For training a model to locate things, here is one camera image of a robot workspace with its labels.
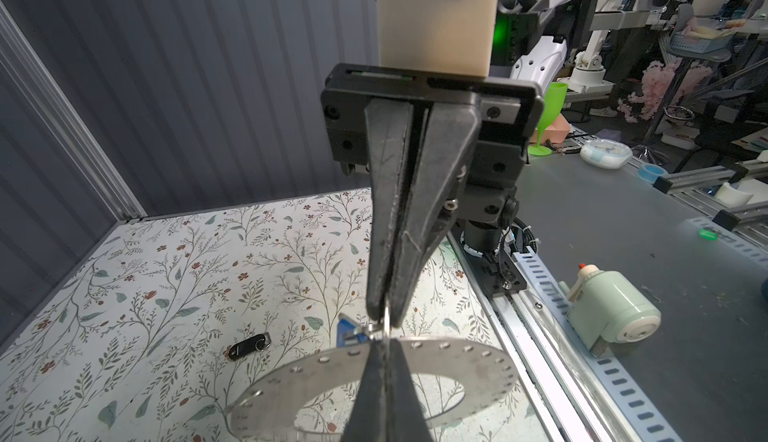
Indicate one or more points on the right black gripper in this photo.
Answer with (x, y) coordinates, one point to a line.
(437, 146)

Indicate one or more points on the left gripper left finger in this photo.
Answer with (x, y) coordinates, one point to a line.
(368, 417)

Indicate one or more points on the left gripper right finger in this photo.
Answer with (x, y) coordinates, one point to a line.
(404, 416)

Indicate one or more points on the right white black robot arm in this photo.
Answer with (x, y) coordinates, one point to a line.
(531, 40)

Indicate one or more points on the small black key fob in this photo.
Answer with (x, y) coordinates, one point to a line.
(256, 343)

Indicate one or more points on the green plastic goblet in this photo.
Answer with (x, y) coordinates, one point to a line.
(553, 103)

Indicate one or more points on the white plastic bottle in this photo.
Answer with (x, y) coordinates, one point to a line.
(606, 309)

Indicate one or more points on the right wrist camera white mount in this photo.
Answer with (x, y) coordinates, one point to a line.
(439, 36)

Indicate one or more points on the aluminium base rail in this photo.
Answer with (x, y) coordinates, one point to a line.
(566, 410)

